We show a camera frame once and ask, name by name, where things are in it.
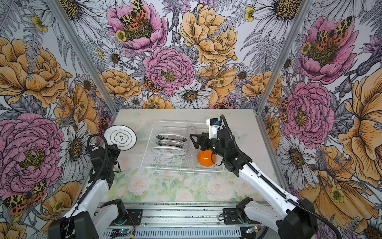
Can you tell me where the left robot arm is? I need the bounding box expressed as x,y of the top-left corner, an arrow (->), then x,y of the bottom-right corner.
48,144 -> 127,239

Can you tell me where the red green rimmed plate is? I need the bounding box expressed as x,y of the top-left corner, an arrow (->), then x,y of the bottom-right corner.
156,140 -> 186,148
156,132 -> 187,142

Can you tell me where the white slotted cable duct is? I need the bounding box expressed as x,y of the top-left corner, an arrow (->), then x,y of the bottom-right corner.
101,227 -> 242,239

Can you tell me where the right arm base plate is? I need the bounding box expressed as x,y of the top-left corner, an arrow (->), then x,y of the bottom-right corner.
219,208 -> 248,225

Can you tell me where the clear glass near green bowl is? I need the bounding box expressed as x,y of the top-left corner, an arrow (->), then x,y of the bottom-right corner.
186,125 -> 198,139

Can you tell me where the orange plastic bowl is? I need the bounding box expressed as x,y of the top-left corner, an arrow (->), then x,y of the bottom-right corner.
198,150 -> 216,167

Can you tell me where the aluminium front rail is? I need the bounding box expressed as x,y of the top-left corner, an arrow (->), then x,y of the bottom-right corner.
123,201 -> 238,228

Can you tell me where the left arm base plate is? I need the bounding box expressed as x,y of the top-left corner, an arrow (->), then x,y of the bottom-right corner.
118,209 -> 143,226

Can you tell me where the clear glass near orange bowl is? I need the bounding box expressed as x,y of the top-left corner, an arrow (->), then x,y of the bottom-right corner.
184,142 -> 198,169

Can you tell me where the rear red green rimmed plate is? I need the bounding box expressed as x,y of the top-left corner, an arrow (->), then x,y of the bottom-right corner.
156,132 -> 187,142

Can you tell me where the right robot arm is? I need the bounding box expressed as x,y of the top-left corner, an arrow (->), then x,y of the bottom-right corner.
190,130 -> 318,239

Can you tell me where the white wire dish rack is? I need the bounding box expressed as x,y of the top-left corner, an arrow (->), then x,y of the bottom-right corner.
141,120 -> 223,174

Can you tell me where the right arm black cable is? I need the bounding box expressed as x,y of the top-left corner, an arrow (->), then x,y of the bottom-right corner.
219,114 -> 342,239

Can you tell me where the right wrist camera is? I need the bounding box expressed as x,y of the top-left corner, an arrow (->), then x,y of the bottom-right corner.
206,118 -> 221,139

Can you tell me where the front red green rimmed plate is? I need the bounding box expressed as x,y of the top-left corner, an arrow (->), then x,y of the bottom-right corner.
156,140 -> 186,148

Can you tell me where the white plate green rim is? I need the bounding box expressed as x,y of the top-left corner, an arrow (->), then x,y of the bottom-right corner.
103,125 -> 137,151

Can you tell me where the small green circuit board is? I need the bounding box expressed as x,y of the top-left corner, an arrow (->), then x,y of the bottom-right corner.
110,229 -> 130,239

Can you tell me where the watermelon pattern plate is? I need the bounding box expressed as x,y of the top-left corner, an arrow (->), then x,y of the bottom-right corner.
151,146 -> 187,156

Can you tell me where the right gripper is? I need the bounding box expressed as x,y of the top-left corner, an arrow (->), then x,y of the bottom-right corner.
189,134 -> 227,158

